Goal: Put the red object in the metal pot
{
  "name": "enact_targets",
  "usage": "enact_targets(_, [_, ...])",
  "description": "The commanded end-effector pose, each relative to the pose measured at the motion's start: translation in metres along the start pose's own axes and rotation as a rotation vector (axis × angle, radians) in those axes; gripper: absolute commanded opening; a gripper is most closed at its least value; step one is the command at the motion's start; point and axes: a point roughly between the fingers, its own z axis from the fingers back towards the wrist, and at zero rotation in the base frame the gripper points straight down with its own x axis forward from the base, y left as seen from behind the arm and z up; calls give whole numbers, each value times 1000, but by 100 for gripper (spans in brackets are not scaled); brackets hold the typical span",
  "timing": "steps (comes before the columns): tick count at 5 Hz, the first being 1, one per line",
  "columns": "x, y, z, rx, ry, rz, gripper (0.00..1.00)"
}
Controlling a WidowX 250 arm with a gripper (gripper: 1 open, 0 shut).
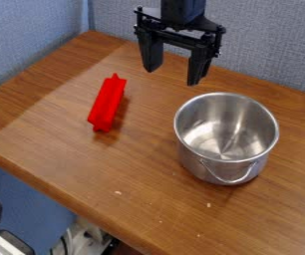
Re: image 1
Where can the red plastic block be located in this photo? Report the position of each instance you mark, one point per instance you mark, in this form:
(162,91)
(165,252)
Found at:
(103,112)

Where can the metal pot with handle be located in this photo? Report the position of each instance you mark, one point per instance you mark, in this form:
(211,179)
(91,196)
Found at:
(226,133)

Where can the white items under table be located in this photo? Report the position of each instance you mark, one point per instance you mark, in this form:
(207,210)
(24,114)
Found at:
(84,239)

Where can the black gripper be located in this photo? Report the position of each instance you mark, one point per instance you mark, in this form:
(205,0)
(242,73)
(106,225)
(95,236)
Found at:
(178,24)

